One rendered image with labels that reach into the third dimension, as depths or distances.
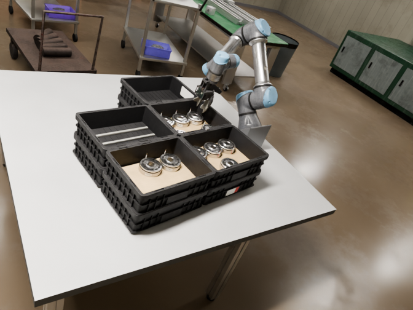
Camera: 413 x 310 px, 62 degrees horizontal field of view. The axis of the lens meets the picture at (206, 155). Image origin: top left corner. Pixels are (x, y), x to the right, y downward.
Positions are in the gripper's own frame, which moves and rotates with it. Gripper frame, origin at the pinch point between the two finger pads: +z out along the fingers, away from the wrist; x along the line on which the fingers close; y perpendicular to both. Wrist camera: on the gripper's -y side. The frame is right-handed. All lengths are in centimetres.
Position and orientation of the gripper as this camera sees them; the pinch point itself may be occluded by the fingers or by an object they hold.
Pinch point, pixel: (201, 107)
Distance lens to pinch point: 200.5
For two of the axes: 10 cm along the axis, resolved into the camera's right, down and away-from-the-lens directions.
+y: -7.4, 1.7, -6.6
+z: -3.7, 7.1, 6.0
